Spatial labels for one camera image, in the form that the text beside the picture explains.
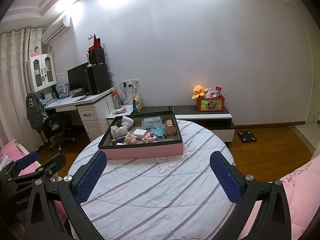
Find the red triangular flag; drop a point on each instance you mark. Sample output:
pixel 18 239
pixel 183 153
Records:
pixel 95 42

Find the black computer monitor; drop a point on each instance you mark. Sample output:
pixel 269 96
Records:
pixel 77 79

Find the striped white tablecloth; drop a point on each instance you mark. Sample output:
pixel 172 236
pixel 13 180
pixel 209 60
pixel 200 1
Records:
pixel 175 197

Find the black speaker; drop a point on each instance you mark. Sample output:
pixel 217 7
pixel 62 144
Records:
pixel 96 56

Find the dark battery pack box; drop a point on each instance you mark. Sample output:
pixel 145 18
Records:
pixel 118 140

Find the white round figurine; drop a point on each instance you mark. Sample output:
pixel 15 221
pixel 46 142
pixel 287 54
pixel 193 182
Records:
pixel 118 131

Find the black white tv cabinet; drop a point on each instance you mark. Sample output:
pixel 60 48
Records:
pixel 220 123

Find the white square box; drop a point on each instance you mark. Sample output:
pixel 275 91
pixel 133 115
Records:
pixel 140 132

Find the wall power outlet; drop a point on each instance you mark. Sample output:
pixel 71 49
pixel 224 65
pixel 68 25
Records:
pixel 134 82

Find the black bathroom scale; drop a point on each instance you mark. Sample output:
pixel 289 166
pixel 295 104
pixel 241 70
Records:
pixel 246 136

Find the pink black storage tray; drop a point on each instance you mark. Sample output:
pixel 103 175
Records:
pixel 163 147

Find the orange octopus plush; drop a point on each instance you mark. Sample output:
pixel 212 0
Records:
pixel 199 91

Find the pink doll on cabinet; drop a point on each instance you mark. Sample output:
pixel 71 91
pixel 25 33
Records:
pixel 36 51

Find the yellow blue snack bag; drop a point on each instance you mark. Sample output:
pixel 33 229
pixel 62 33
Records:
pixel 137 103

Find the pink pig doll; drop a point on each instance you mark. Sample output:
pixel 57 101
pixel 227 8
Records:
pixel 130 139

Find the white glass-door cabinet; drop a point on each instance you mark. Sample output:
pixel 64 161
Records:
pixel 41 72

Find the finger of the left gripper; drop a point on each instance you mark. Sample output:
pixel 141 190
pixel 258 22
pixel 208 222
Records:
pixel 26 161

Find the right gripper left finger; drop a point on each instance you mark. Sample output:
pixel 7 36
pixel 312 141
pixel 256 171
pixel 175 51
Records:
pixel 42 218

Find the rose gold cylinder jar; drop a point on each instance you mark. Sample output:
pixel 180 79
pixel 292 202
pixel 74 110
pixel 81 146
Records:
pixel 170 129

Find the white curtain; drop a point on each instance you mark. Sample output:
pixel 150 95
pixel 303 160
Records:
pixel 16 48

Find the black computer tower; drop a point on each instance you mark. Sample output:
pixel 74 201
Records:
pixel 98 80

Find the black office chair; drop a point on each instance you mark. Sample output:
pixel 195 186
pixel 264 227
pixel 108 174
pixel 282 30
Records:
pixel 58 130

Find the black hanging jacket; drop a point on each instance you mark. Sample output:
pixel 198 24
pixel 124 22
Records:
pixel 36 113

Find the pink quilt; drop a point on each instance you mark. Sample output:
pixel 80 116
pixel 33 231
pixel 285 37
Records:
pixel 302 192

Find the white computer desk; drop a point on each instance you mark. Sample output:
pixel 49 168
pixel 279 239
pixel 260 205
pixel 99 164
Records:
pixel 93 111

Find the purple plush toy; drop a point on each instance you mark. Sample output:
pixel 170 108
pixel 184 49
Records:
pixel 208 94

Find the clear plastic box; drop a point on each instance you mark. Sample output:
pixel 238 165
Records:
pixel 147 122

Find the red toy storage box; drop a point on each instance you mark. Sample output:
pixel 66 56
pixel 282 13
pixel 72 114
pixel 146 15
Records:
pixel 212 104

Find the small white side cabinet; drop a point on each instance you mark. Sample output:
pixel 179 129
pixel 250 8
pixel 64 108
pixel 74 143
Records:
pixel 124 110

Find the blue heart-shaped dish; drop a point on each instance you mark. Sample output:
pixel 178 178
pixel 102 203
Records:
pixel 158 129

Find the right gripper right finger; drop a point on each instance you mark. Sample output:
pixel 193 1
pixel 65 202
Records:
pixel 273 218

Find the white air conditioner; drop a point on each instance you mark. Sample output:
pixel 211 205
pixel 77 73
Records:
pixel 56 28

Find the orange cap bottle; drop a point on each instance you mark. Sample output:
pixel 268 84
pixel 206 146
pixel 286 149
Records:
pixel 116 100

